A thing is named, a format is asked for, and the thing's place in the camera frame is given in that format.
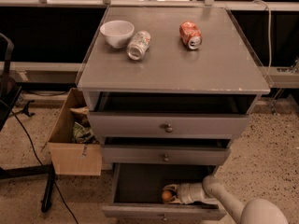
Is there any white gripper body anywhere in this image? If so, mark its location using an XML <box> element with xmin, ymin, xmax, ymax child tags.
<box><xmin>177</xmin><ymin>183</ymin><xmax>208</xmax><ymax>204</ymax></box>

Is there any orange fruit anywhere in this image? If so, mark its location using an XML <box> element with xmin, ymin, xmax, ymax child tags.
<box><xmin>162</xmin><ymin>190</ymin><xmax>172</xmax><ymax>202</ymax></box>

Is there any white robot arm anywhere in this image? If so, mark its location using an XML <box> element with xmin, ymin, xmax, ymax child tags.
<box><xmin>162</xmin><ymin>175</ymin><xmax>289</xmax><ymax>224</ymax></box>

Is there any grey bottom drawer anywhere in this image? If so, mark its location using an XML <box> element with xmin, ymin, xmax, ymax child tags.
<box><xmin>103</xmin><ymin>163</ymin><xmax>226</xmax><ymax>221</ymax></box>

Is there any grey drawer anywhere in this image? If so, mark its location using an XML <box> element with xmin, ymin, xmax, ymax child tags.
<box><xmin>103</xmin><ymin>163</ymin><xmax>226</xmax><ymax>221</ymax></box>
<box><xmin>88</xmin><ymin>92</ymin><xmax>254</xmax><ymax>139</ymax></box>
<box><xmin>102</xmin><ymin>137</ymin><xmax>231</xmax><ymax>165</ymax></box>

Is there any grey middle drawer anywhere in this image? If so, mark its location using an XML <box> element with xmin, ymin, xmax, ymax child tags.
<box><xmin>102</xmin><ymin>137</ymin><xmax>231</xmax><ymax>165</ymax></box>

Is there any grey top drawer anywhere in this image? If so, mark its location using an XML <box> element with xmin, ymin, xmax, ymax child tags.
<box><xmin>88</xmin><ymin>92</ymin><xmax>254</xmax><ymax>139</ymax></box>

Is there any grey drawer cabinet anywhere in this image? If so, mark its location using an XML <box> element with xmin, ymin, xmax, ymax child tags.
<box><xmin>75</xmin><ymin>6</ymin><xmax>271</xmax><ymax>224</ymax></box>

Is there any green snack bag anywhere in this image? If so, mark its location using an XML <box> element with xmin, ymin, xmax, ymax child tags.
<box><xmin>73</xmin><ymin>122</ymin><xmax>95</xmax><ymax>144</ymax></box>

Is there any cardboard box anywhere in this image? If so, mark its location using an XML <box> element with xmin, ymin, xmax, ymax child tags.
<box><xmin>47</xmin><ymin>89</ymin><xmax>102</xmax><ymax>175</ymax></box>

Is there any white green soda can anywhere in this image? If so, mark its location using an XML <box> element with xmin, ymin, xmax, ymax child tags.
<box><xmin>127</xmin><ymin>31</ymin><xmax>151</xmax><ymax>61</ymax></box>

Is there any orange soda can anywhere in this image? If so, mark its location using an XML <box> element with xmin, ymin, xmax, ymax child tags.
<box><xmin>179</xmin><ymin>21</ymin><xmax>203</xmax><ymax>50</ymax></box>

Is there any white ceramic bowl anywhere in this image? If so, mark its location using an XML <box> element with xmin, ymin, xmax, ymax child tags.
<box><xmin>100</xmin><ymin>21</ymin><xmax>135</xmax><ymax>49</ymax></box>

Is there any black stand with base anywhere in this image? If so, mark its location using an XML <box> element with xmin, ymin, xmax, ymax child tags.
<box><xmin>0</xmin><ymin>34</ymin><xmax>55</xmax><ymax>213</ymax></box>

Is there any black floor cable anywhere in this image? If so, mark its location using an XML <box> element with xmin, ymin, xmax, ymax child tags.
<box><xmin>0</xmin><ymin>100</ymin><xmax>79</xmax><ymax>224</ymax></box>

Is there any white hanging cable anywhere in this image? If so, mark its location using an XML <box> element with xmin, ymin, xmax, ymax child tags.
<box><xmin>251</xmin><ymin>0</ymin><xmax>273</xmax><ymax>79</ymax></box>

